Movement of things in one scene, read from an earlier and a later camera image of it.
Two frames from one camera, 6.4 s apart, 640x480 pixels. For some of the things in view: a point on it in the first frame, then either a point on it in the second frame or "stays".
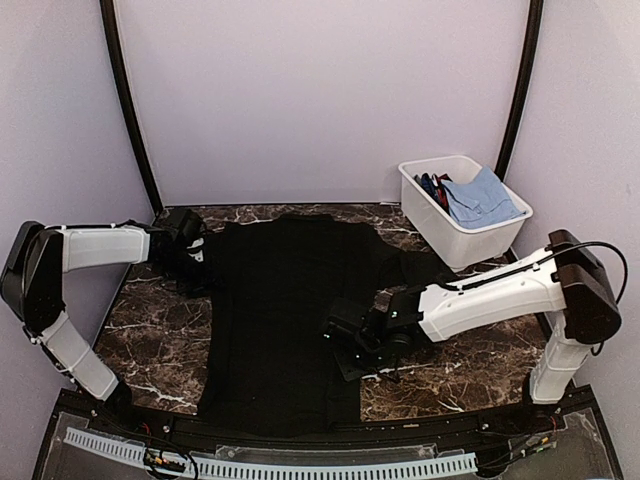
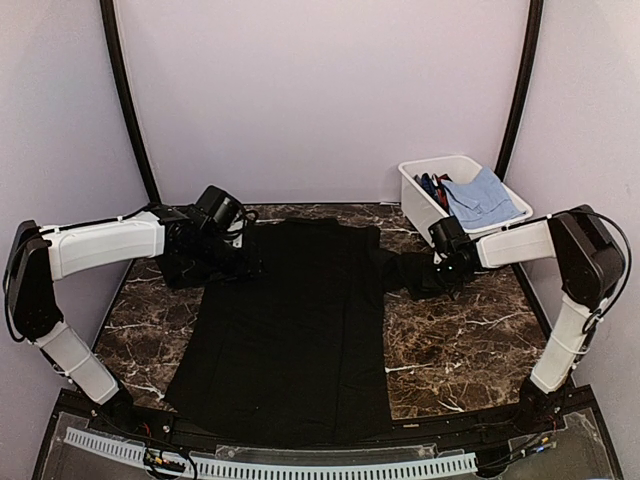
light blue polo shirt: x=484 y=200 stays
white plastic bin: x=439 y=234 stays
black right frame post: x=524 y=89 stays
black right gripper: x=347 y=369 → x=454 y=287
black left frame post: x=108 y=14 stays
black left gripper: x=204 y=285 → x=248 y=269
